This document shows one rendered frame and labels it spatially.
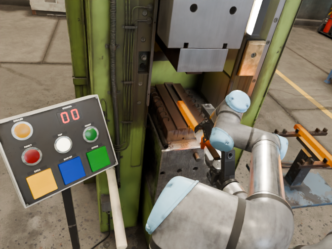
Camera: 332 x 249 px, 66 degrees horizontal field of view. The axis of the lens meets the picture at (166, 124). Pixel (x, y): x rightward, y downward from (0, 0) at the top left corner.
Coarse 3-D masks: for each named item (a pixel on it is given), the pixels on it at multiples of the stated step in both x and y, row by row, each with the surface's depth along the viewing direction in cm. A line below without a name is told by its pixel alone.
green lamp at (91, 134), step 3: (87, 129) 90; (90, 129) 91; (93, 129) 92; (87, 132) 90; (90, 132) 91; (93, 132) 92; (96, 132) 93; (87, 135) 90; (90, 135) 91; (93, 135) 92; (96, 135) 93; (87, 138) 91; (90, 138) 91; (93, 138) 92
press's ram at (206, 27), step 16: (160, 0) 96; (176, 0) 83; (192, 0) 84; (208, 0) 86; (224, 0) 87; (240, 0) 89; (160, 16) 97; (176, 16) 86; (192, 16) 87; (208, 16) 89; (224, 16) 91; (240, 16) 92; (160, 32) 99; (176, 32) 89; (192, 32) 91; (208, 32) 93; (224, 32) 94; (240, 32) 96
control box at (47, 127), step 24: (96, 96) 92; (0, 120) 78; (24, 120) 78; (48, 120) 82; (72, 120) 87; (96, 120) 93; (0, 144) 75; (24, 144) 78; (48, 144) 83; (72, 144) 88; (96, 144) 93; (24, 168) 79; (24, 192) 79
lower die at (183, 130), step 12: (156, 84) 148; (180, 84) 151; (168, 96) 139; (180, 96) 138; (156, 108) 132; (168, 108) 129; (192, 108) 132; (180, 120) 122; (168, 132) 117; (180, 132) 119; (192, 132) 121
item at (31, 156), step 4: (28, 152) 79; (32, 152) 80; (36, 152) 80; (24, 156) 78; (28, 156) 79; (32, 156) 80; (36, 156) 80; (28, 160) 79; (32, 160) 80; (36, 160) 80
